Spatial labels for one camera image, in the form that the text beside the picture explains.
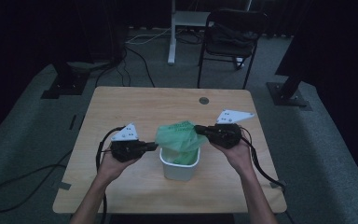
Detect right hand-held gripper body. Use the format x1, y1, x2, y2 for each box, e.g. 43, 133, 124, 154
209, 108, 255, 149

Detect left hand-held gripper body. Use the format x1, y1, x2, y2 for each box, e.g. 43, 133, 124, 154
109, 122, 150, 163

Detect green plastic bag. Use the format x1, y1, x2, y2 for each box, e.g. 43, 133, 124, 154
154, 120, 209, 166

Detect white plastic bin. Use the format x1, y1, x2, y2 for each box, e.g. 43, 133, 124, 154
158, 147, 200, 182

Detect person's left hand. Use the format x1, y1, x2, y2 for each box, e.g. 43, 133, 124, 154
97, 148, 141, 184

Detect person's right hand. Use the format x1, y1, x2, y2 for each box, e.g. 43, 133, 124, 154
212, 139, 256, 175

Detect black stand base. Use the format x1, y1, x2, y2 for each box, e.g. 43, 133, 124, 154
267, 71, 313, 112
40, 60, 91, 100

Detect black folding chair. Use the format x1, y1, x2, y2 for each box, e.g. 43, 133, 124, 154
197, 8, 269, 91

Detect white metal stand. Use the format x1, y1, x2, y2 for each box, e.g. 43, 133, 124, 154
167, 0, 253, 65

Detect dark cloth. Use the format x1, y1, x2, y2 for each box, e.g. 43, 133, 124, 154
209, 22, 259, 49

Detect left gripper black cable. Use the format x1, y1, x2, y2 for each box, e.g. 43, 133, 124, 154
95, 125, 127, 224

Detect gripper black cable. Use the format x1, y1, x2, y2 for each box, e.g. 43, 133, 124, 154
239, 126, 296, 224
95, 125, 127, 224

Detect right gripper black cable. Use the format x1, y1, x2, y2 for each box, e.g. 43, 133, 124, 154
239, 126, 296, 224

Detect thin black floor cables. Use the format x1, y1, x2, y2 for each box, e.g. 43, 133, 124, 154
94, 46, 157, 89

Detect white floor cable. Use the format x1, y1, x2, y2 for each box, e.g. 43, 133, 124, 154
125, 27, 172, 46

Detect black cable on floor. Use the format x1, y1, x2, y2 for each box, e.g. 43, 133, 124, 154
0, 148, 75, 214

